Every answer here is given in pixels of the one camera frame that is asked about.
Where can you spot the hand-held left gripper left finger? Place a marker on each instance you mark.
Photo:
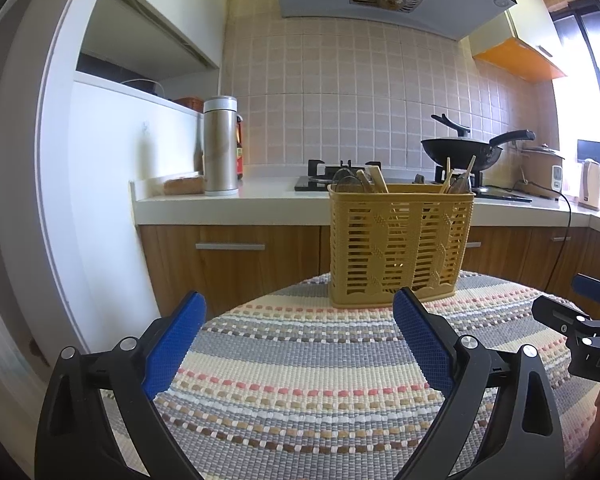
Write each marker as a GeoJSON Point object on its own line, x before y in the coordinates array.
{"type": "Point", "coordinates": [177, 345]}

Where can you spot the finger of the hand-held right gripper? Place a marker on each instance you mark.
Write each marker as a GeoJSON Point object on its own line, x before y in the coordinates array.
{"type": "Point", "coordinates": [552, 312]}
{"type": "Point", "coordinates": [597, 290]}

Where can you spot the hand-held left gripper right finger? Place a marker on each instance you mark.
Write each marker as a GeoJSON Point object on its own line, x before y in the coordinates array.
{"type": "Point", "coordinates": [425, 345]}

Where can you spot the yellow plastic utensil basket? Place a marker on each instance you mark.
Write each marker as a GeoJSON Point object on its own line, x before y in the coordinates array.
{"type": "Point", "coordinates": [360, 260]}

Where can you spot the wooden spatula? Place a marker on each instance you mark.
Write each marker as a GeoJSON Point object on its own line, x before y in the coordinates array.
{"type": "Point", "coordinates": [379, 180]}

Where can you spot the wooden kitchen cabinet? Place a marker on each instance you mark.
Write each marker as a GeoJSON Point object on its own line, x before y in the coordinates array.
{"type": "Point", "coordinates": [230, 275]}

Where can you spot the white electric kettle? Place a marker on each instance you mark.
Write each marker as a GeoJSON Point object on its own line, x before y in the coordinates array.
{"type": "Point", "coordinates": [590, 185]}

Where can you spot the striped woven table mat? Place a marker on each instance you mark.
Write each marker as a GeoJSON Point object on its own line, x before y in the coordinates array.
{"type": "Point", "coordinates": [305, 375]}

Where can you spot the beige rice cooker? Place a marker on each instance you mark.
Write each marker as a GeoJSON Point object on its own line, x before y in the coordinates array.
{"type": "Point", "coordinates": [542, 170]}

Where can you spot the brown bread loaf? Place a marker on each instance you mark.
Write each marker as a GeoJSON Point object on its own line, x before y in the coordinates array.
{"type": "Point", "coordinates": [184, 185]}

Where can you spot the black wok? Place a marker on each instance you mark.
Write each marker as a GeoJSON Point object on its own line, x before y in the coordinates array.
{"type": "Point", "coordinates": [455, 152]}

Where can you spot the black gas stove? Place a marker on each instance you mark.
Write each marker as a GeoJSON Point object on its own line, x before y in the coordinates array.
{"type": "Point", "coordinates": [315, 182]}

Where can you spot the silver thermos flask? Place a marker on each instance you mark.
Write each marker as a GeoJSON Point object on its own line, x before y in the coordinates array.
{"type": "Point", "coordinates": [221, 150]}

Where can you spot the red label sauce bottle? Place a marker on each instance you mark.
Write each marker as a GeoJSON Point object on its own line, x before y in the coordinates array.
{"type": "Point", "coordinates": [239, 155]}

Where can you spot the black spatula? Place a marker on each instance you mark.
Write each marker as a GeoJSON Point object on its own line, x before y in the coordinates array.
{"type": "Point", "coordinates": [452, 125]}

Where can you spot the brown wicker basket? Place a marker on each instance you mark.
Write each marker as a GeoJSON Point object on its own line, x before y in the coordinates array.
{"type": "Point", "coordinates": [190, 104]}

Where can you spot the dark window frame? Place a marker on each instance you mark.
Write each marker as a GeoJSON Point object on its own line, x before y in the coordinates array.
{"type": "Point", "coordinates": [592, 60]}

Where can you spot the orange wall cabinet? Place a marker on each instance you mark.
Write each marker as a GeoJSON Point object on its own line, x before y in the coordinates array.
{"type": "Point", "coordinates": [520, 57]}

